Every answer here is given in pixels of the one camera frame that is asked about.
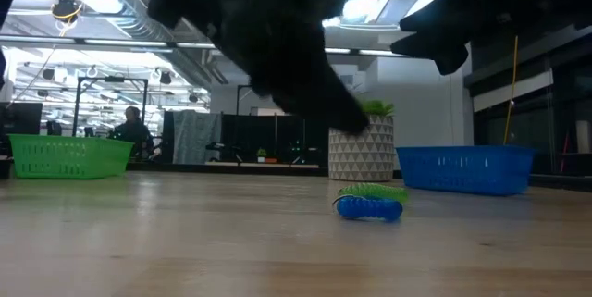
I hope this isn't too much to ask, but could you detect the blue spring keychain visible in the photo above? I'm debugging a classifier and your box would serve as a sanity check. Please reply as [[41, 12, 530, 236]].
[[331, 193, 404, 223]]

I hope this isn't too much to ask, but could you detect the green plastic basket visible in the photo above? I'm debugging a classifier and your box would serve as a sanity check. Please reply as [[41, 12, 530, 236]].
[[6, 133, 135, 180]]

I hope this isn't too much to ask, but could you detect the black monitor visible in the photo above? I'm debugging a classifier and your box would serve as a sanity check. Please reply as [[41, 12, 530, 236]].
[[0, 101, 43, 136]]

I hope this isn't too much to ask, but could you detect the long ceiling light bar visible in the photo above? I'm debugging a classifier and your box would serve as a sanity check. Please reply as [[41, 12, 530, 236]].
[[0, 34, 223, 53], [323, 46, 408, 57]]

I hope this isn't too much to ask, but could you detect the grey cloth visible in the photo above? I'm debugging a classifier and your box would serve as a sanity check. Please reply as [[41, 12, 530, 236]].
[[172, 110, 223, 165]]

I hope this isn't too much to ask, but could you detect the red pole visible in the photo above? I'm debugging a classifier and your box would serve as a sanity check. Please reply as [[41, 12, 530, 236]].
[[559, 132, 570, 176]]

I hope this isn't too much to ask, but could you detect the blue plastic basket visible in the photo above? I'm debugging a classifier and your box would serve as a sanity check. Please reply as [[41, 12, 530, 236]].
[[396, 144, 537, 197]]

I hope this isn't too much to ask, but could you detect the white horizontal panel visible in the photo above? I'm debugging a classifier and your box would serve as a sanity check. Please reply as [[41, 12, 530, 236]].
[[471, 68, 555, 113]]

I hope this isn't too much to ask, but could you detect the silver ventilation duct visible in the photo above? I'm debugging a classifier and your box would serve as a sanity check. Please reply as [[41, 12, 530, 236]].
[[45, 0, 218, 88]]

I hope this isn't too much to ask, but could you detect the white patterned pot with plant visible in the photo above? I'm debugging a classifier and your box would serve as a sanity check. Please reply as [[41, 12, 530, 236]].
[[327, 98, 397, 182]]

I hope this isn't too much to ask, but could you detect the black partition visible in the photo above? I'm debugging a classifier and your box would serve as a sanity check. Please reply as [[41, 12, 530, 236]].
[[220, 112, 331, 165]]

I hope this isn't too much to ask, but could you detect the green spring keychain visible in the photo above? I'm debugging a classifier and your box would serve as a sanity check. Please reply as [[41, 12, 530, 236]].
[[336, 182, 411, 204]]

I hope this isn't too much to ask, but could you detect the person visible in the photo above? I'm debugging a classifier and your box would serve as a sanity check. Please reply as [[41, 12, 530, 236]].
[[110, 105, 156, 162]]

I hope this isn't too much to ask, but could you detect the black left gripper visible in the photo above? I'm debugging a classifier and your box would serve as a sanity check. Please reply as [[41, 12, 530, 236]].
[[216, 0, 371, 135]]

